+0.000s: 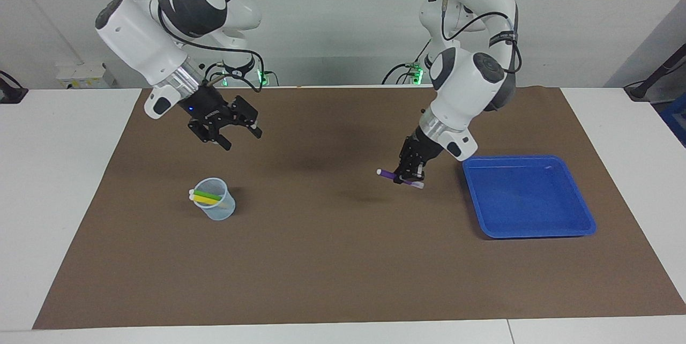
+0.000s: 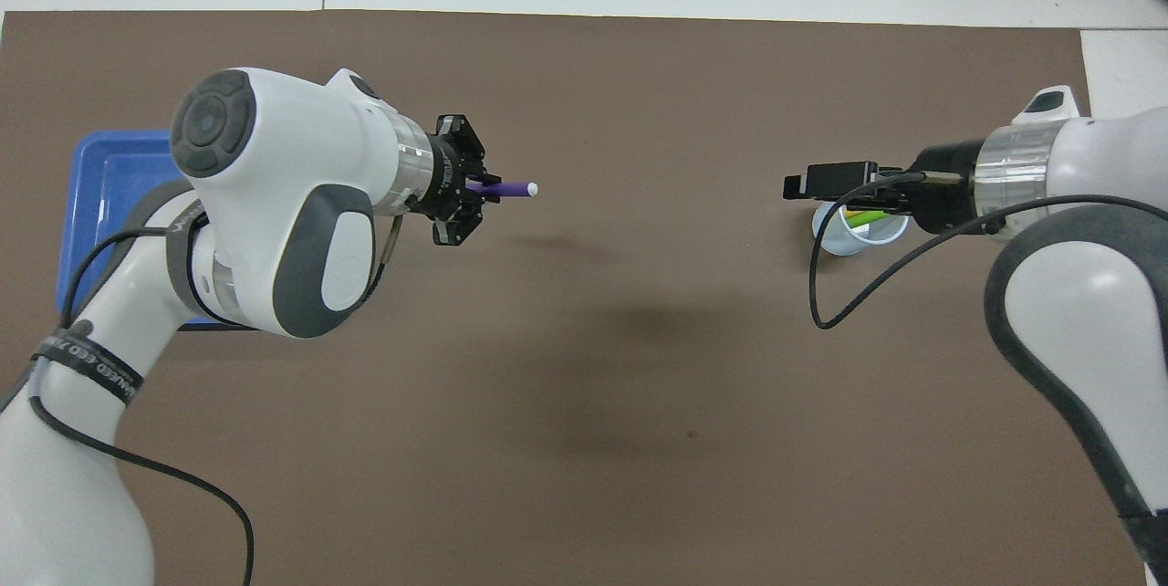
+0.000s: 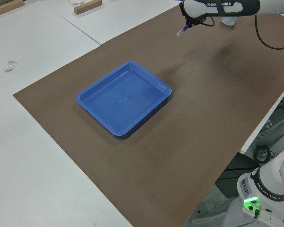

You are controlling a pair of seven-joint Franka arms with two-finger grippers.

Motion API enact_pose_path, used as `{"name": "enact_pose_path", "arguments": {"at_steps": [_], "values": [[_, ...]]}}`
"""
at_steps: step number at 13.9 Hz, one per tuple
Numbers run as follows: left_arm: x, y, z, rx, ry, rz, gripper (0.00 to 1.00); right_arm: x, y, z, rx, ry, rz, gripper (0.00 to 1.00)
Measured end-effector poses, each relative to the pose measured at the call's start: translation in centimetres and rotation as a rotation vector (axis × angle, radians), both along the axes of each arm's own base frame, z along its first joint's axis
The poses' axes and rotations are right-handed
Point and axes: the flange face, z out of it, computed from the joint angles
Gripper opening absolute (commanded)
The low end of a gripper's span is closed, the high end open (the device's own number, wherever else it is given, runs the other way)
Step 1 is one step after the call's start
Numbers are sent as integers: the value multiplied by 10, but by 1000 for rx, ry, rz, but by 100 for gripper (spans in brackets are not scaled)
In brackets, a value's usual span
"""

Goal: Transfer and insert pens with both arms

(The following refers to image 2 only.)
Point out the green marker pen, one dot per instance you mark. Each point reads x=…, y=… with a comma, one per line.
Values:
x=858, y=214

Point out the yellow marker pen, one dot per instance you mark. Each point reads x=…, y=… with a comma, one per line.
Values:
x=871, y=221

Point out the clear plastic cup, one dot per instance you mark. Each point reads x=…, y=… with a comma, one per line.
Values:
x=844, y=239

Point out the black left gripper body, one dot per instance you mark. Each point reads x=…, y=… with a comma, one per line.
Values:
x=452, y=184

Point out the blue plastic tray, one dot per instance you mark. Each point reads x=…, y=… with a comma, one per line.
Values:
x=96, y=203

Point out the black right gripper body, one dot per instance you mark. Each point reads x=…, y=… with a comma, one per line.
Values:
x=944, y=207

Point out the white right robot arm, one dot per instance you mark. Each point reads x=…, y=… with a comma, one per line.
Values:
x=1077, y=294

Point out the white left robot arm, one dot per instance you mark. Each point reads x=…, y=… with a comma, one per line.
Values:
x=292, y=148

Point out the purple marker pen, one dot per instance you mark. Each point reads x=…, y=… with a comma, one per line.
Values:
x=511, y=189

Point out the brown table mat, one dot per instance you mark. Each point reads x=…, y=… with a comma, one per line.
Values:
x=639, y=385

